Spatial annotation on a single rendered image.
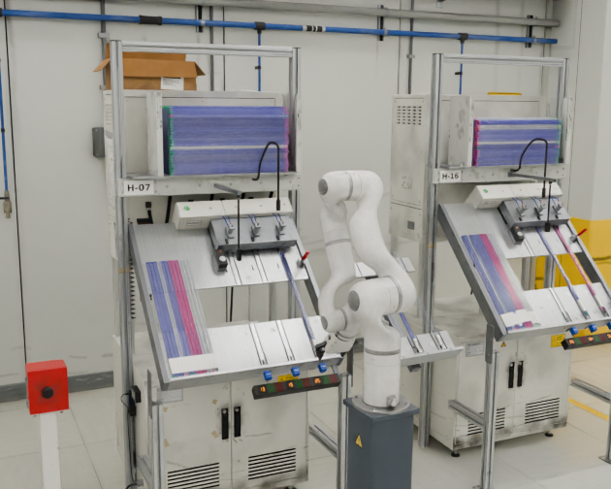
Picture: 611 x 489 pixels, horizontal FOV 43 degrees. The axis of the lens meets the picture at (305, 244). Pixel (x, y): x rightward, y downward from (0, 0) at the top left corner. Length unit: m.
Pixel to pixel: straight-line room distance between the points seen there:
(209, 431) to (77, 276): 1.70
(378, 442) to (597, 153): 3.48
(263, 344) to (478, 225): 1.30
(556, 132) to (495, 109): 0.32
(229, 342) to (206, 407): 0.39
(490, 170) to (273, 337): 1.44
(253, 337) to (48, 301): 1.95
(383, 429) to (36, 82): 2.81
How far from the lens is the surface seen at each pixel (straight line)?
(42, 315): 4.64
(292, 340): 2.96
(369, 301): 2.40
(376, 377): 2.52
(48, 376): 2.80
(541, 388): 4.06
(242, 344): 2.89
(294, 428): 3.36
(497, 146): 3.78
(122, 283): 3.15
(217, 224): 3.13
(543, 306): 3.61
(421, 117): 3.80
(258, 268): 3.11
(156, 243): 3.09
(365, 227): 2.50
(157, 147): 3.04
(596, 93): 5.61
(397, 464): 2.63
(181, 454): 3.23
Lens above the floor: 1.67
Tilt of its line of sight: 10 degrees down
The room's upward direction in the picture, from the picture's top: straight up
